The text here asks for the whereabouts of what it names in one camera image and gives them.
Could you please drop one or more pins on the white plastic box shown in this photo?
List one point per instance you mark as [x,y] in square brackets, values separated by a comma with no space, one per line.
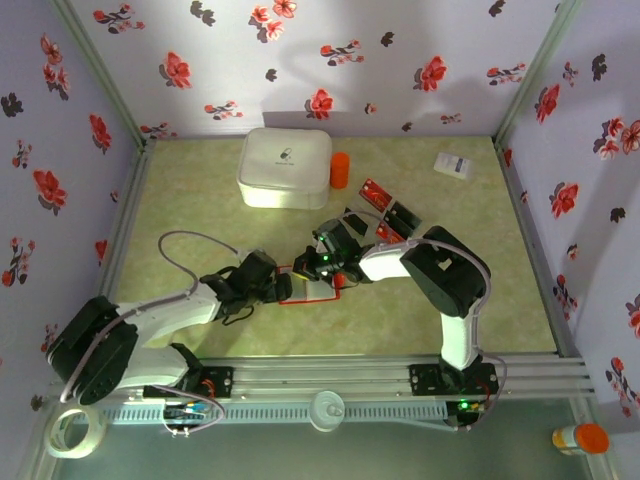
[285,170]

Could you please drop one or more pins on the clear tape roll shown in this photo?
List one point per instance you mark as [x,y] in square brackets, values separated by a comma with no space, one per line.
[100,432]

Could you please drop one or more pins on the aluminium frame post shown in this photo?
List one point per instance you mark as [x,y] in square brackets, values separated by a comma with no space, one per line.
[534,75]
[102,75]

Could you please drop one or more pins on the small electronics board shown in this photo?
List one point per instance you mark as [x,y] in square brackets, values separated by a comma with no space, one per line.
[187,411]
[465,406]

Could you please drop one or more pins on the red black-backed credit card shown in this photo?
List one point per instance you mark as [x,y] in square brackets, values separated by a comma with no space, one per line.
[376,194]
[397,221]
[407,212]
[356,225]
[387,233]

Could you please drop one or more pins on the white round lid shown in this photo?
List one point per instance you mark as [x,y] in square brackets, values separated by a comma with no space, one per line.
[325,412]

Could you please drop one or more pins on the orange cylinder bottle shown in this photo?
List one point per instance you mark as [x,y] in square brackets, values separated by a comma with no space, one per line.
[340,170]

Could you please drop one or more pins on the red and black card packs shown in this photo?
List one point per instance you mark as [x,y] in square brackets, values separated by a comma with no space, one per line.
[364,207]

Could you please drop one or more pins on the orange-capped pill bottle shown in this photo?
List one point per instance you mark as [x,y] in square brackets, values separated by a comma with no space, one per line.
[592,439]

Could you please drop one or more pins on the aluminium side rail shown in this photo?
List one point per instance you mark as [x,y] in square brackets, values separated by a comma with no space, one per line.
[517,200]
[131,200]

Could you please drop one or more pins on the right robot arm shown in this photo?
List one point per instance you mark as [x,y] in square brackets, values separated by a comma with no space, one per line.
[450,280]

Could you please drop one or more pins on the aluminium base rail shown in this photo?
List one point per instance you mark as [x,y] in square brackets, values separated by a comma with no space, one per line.
[325,375]

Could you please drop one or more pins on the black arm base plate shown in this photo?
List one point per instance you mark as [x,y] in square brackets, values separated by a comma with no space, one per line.
[425,380]
[222,382]

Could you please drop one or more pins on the small white box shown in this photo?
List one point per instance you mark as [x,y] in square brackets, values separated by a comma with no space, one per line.
[452,165]

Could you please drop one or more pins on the red card holder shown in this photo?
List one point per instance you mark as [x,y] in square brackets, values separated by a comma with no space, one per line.
[317,295]

